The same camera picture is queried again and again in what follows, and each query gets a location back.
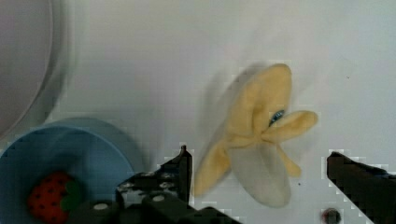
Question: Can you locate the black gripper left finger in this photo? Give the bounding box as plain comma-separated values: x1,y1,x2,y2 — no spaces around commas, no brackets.
115,145,192,207

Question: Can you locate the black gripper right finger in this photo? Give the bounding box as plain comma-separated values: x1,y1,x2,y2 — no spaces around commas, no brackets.
326,152,396,224

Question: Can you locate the yellow plush peeled banana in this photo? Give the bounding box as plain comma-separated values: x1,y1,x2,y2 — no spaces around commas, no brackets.
192,63,318,208

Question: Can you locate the blue bowl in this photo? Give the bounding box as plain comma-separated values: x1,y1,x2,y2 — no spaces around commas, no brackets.
0,118,144,224

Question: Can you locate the red plush strawberry in bowl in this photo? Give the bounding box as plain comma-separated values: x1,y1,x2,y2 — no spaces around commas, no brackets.
26,171,82,224

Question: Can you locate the grey round plate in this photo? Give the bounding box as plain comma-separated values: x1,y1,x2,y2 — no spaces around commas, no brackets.
0,0,67,139

